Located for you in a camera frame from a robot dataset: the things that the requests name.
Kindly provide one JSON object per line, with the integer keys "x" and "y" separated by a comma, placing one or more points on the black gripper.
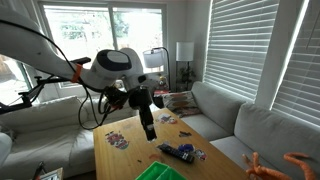
{"x": 144, "y": 103}

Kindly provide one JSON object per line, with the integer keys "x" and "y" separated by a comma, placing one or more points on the green plastic lunch box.
{"x": 156, "y": 171}

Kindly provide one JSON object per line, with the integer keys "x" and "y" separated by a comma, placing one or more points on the snowman sticker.
{"x": 166, "y": 118}

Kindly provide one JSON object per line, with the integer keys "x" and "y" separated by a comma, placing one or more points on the small black figure sticker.
{"x": 185, "y": 134}

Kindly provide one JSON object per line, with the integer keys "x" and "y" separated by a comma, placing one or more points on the wooden table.
{"x": 126, "y": 163}

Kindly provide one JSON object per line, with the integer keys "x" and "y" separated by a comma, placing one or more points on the oval patterned cushion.
{"x": 181, "y": 103}

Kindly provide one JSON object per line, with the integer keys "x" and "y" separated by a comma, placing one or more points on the red toy figure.
{"x": 162, "y": 85}

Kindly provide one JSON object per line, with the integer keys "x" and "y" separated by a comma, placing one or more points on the green house plant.
{"x": 187, "y": 75}

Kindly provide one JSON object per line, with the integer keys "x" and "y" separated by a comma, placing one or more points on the arc lamp with white shade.
{"x": 154, "y": 58}

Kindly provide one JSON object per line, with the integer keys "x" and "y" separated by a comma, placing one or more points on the floor lamp with cylinder shade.
{"x": 185, "y": 51}

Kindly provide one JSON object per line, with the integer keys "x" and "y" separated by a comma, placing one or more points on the white sofa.
{"x": 50, "y": 146}

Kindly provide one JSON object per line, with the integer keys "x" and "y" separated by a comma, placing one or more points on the wooden framed panel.
{"x": 51, "y": 174}

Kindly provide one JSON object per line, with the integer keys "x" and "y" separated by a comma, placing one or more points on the grey fabric sofa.
{"x": 266, "y": 133}

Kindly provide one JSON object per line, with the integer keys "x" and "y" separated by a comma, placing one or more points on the orange octopus plush toy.
{"x": 263, "y": 171}

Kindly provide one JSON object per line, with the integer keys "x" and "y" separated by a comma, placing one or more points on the sliding glass window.
{"x": 86, "y": 26}

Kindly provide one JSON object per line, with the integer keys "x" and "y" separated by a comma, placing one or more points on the white window blind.
{"x": 300, "y": 83}
{"x": 240, "y": 43}

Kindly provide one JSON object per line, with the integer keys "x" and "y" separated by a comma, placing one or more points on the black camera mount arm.
{"x": 26, "y": 96}

